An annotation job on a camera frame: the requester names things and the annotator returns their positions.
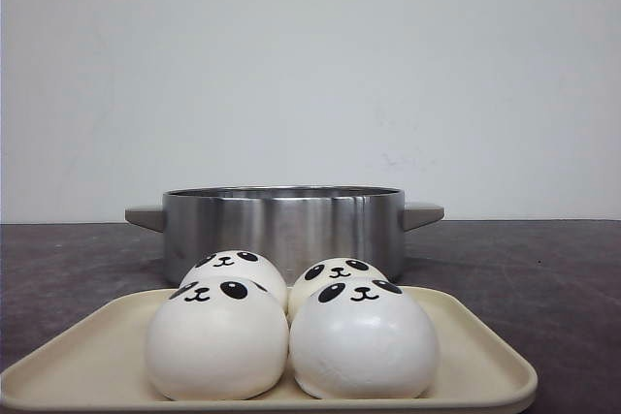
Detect cream plastic tray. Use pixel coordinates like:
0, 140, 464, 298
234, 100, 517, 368
1, 287, 538, 413

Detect stainless steel steamer pot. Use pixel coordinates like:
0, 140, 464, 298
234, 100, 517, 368
125, 186, 444, 284

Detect cream panda bun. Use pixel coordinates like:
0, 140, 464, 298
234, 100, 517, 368
287, 257, 387, 321

